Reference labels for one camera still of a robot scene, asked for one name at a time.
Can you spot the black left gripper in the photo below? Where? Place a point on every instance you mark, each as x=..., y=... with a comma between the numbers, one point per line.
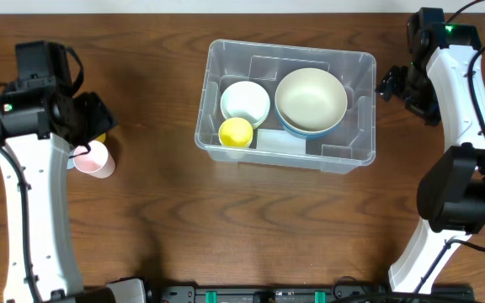
x=95, y=116

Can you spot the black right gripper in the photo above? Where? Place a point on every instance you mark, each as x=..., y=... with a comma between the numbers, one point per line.
x=397, y=82

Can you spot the yellow cup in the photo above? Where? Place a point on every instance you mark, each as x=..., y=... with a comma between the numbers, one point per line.
x=101, y=138
x=236, y=132

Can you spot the pink cup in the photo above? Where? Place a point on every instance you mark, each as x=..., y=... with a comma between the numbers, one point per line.
x=94, y=159

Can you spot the beige large bowl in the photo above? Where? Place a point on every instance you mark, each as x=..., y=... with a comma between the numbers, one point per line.
x=311, y=99

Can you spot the white small bowl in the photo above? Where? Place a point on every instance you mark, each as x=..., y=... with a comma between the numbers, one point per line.
x=244, y=100

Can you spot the yellow cup front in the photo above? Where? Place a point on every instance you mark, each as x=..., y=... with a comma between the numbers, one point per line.
x=236, y=132

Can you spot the light blue cup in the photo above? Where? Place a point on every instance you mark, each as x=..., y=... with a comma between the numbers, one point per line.
x=70, y=164

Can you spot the white cup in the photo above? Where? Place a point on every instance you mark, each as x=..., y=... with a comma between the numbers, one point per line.
x=236, y=153

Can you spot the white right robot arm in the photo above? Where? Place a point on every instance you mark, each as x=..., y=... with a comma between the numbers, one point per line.
x=443, y=86

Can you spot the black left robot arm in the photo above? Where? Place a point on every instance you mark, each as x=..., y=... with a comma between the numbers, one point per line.
x=45, y=122

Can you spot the clear plastic storage bin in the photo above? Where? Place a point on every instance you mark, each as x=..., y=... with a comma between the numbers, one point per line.
x=351, y=145

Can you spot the dark blue bowl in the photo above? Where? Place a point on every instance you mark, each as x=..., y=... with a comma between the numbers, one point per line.
x=303, y=134

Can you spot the white label in bin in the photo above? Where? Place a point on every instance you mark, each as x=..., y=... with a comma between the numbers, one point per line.
x=279, y=141

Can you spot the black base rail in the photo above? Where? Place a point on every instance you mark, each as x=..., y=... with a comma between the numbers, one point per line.
x=348, y=292

